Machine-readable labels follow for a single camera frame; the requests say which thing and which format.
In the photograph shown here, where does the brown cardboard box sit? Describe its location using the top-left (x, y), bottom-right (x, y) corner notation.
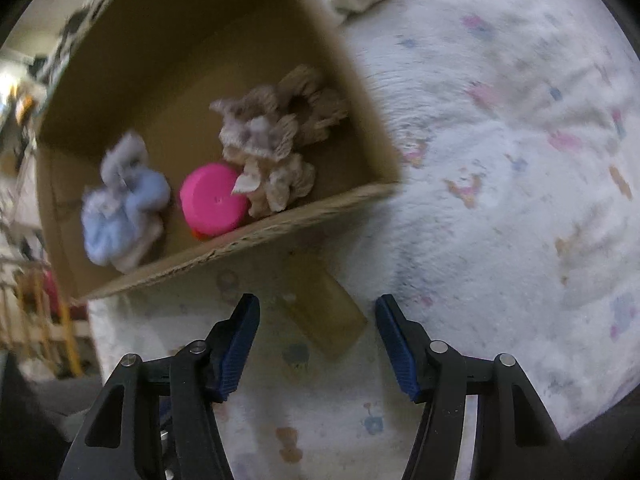
top-left (34, 0), bottom-right (404, 302)

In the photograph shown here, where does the translucent yellow soft pad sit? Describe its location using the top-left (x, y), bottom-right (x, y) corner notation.
top-left (279, 266), bottom-right (369, 362)

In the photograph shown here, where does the yellow wooden rack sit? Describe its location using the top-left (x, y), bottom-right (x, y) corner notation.
top-left (0, 255), bottom-right (85, 377)

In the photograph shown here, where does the pink round toy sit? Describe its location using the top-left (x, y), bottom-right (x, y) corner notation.
top-left (179, 162), bottom-right (251, 239)

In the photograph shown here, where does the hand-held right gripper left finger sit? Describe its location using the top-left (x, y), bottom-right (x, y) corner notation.
top-left (57, 292), bottom-right (261, 480)

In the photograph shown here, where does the light blue fluffy sock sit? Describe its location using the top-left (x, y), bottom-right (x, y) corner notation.
top-left (82, 166), bottom-right (172, 274)

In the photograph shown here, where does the beige lace cloth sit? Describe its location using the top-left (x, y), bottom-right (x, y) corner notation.
top-left (209, 64), bottom-right (352, 219)

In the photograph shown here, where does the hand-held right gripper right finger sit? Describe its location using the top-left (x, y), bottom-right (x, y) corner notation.
top-left (375, 294), bottom-right (564, 480)

